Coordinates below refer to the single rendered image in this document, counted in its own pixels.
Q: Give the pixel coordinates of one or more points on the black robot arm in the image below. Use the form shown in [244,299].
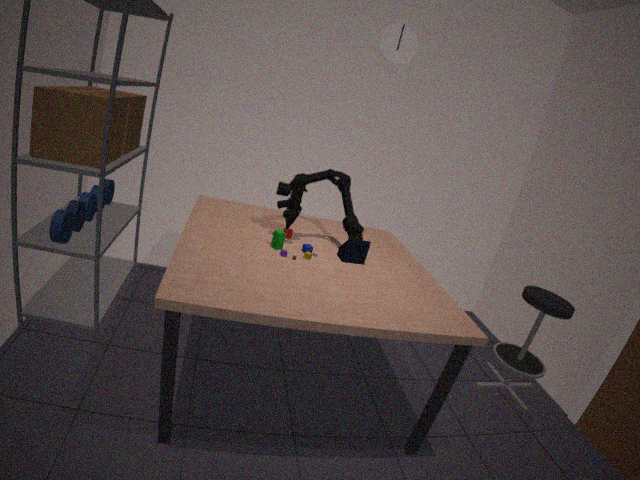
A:
[297,185]

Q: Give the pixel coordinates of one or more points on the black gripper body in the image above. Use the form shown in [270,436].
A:
[294,206]

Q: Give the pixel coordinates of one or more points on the green block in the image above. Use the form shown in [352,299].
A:
[276,245]
[279,235]

